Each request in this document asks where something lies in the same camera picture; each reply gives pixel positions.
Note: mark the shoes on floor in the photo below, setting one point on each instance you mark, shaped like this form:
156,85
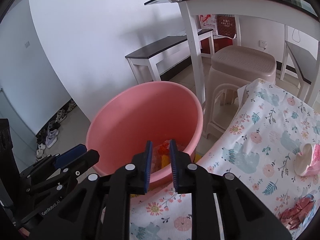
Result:
47,136

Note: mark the red plastic bag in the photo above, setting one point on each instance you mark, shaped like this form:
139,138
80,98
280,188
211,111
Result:
160,156

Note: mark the pink plastic basin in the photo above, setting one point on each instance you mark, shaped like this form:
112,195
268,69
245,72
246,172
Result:
153,111

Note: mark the beige plastic stool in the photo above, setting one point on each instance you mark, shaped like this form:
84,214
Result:
231,68

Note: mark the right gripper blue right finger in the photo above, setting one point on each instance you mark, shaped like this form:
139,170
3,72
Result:
174,166

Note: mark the dark red gift bag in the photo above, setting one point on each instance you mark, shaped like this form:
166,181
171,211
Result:
226,26

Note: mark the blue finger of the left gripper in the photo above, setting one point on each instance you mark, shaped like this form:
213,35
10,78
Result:
70,155
68,177

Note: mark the wall socket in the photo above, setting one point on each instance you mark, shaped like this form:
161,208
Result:
262,44

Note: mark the white red gift bag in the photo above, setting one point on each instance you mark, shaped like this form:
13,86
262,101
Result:
209,22

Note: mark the left dark-top white bench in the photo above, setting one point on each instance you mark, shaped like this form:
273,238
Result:
154,53

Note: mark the pink white paper cup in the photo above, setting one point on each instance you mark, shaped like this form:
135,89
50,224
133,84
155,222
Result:
307,162

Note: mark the floral tablecloth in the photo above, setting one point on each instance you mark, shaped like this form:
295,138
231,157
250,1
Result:
259,147

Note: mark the right dark-top white bench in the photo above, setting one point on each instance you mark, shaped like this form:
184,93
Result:
307,71

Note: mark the dark-top white bench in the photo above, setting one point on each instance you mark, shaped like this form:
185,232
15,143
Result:
154,53
307,71

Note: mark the maroon blue wrapper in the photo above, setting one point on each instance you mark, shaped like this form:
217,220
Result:
299,214

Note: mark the white glass-top high table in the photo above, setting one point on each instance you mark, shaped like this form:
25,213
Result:
277,11

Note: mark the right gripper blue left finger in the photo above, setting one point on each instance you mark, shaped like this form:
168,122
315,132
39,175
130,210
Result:
148,164

